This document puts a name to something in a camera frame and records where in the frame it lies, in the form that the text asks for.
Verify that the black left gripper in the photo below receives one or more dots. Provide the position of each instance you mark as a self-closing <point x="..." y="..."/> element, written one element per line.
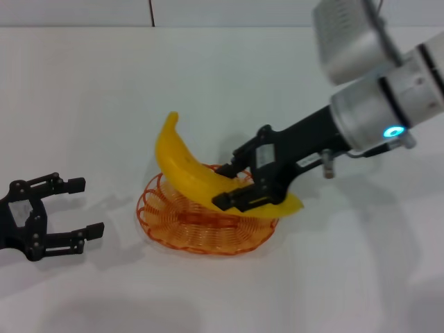
<point x="34" y="225"/>

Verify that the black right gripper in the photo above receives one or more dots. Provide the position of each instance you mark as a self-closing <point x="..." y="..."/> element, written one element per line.
<point x="301" y="138"/>

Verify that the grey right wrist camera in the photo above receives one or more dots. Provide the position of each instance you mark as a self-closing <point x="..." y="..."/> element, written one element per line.
<point x="347" y="41"/>

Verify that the yellow banana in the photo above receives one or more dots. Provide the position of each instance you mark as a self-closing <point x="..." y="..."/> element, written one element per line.
<point x="180" y="163"/>

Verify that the small silver right gripper connector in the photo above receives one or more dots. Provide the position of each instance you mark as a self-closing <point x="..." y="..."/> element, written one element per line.
<point x="327" y="166"/>

